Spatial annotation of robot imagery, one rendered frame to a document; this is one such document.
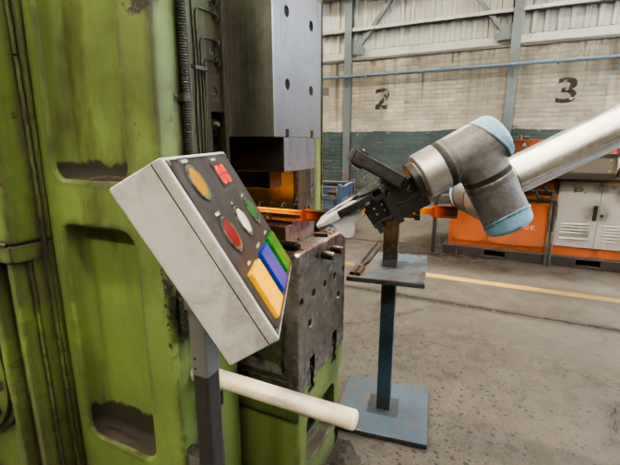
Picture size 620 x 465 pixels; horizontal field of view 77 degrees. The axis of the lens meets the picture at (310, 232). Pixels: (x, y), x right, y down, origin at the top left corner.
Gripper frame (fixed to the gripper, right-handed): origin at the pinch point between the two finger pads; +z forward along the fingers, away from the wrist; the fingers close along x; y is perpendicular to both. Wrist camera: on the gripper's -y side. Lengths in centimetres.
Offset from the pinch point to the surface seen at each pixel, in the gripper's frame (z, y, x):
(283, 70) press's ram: -8.4, -33.6, 35.7
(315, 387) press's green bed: 33, 56, 41
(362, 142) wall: -102, 41, 825
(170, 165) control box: 10.8, -19.9, -26.0
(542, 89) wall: -416, 111, 680
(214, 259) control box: 12.2, -7.2, -27.0
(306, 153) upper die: -2.7, -11.7, 48.3
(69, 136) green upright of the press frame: 50, -47, 33
